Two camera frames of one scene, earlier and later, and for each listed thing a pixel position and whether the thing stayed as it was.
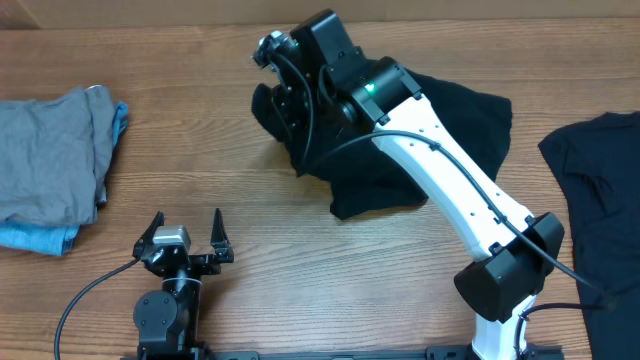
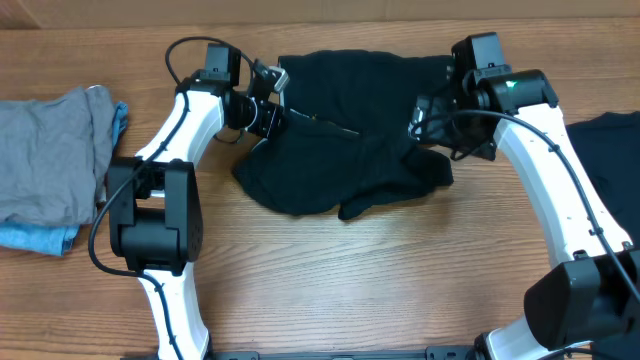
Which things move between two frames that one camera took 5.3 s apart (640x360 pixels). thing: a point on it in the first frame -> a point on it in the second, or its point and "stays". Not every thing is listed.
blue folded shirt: x=54 y=239 stays
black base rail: x=438 y=353 stays
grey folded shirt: x=54 y=153 stays
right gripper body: x=279 y=98 -> x=430 y=128
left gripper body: x=202 y=266 -> x=265 y=119
